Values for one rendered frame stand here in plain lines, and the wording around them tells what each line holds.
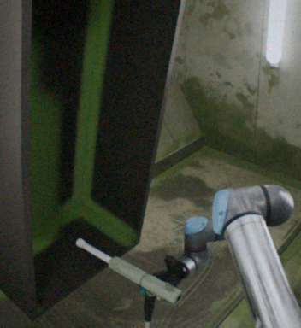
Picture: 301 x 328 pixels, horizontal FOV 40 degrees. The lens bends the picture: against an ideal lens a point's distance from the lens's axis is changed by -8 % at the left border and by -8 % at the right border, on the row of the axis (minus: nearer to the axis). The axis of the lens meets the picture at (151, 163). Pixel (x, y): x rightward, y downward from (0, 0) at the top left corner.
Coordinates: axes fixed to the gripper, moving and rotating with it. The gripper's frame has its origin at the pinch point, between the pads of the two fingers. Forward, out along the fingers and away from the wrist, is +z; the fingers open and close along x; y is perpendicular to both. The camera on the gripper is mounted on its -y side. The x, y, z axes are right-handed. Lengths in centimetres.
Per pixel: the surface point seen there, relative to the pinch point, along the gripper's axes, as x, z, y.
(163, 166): 93, -142, 27
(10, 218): 24, 39, -36
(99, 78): 44, -18, -64
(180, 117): 104, -175, 0
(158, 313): 14, -32, 44
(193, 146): 91, -178, 21
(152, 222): 63, -92, 39
